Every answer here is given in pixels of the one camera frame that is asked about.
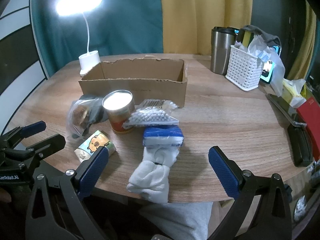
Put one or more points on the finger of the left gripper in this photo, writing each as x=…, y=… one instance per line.
x=48, y=147
x=32, y=128

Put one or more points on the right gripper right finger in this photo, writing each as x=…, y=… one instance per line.
x=272, y=218

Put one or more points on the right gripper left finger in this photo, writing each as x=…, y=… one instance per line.
x=55, y=209

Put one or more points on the cartoon tissue pack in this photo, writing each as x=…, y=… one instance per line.
x=91, y=144

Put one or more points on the clear bag of snacks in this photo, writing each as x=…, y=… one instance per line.
x=84, y=112

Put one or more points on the metal tin can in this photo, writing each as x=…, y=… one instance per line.
x=118, y=105

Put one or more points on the white socks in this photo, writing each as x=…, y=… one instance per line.
x=150, y=178

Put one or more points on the cotton swabs bag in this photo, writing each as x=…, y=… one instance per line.
x=152, y=112

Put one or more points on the blue tissue pack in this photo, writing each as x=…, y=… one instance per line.
x=166, y=136

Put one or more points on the gray pants leg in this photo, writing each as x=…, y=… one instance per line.
x=180, y=220

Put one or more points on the brown cardboard box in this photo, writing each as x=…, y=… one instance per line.
x=147, y=78

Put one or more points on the red booklet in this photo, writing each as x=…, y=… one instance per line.
x=310, y=113

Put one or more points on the teal curtain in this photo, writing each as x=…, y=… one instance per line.
x=115, y=27

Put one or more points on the white desk lamp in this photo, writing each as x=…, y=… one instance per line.
x=65, y=8

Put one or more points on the white perforated plastic basket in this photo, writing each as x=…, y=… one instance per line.
x=244, y=70

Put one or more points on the clear plastic bag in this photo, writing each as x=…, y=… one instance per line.
x=269, y=53

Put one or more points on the gray cloth on basket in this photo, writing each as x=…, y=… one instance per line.
x=269, y=39

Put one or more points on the yellow green sponge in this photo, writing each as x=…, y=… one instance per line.
x=247, y=39

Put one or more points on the yellow curtain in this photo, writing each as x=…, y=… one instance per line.
x=187, y=24

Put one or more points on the stainless steel tumbler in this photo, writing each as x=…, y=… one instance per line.
x=221, y=40

